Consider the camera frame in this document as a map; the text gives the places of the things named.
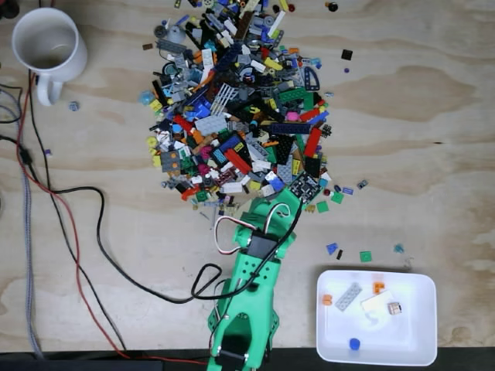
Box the grey Lego wedge plate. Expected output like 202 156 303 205
276 164 302 185

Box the red Lego brick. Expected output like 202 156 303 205
224 148 253 175

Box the black Lego wedge plate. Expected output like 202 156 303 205
276 134 299 165

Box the black and yellow Lego tile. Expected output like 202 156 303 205
227 134 248 154

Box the long red Lego plate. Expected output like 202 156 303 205
303 127 323 158

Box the long dark blue Lego plate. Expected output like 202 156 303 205
269 122 312 135

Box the light grey Lego plate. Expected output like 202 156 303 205
334 282 364 312

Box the green Lego plate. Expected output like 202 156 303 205
278 87 315 111

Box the white Lego grille fence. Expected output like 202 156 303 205
210 83 237 116

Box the white flat Lego tile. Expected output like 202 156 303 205
360 290 395 318

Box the long white Lego plate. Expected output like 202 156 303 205
267 10 287 39

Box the white plastic bin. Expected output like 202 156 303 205
316 269 439 367

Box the grey Lego cone dish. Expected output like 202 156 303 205
166 25 189 44

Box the light grey two-by-four plate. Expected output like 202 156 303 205
194 114 228 137

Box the grey plate with orange studs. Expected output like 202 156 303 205
160 150 182 173

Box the white ceramic mug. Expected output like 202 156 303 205
11 7 88 107

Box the white servo wire loop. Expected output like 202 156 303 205
214 215 249 257
265 202 294 233

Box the black camera circuit board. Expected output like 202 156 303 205
288 172 323 204

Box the blue triangular Technic frame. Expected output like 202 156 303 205
301 66 321 92

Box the thick black cable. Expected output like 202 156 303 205
29 71 305 305

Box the red cable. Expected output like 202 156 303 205
15 71 210 366

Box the thin black cable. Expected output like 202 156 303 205
0 83 128 352

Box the grey braided cable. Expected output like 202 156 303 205
0 83 44 359

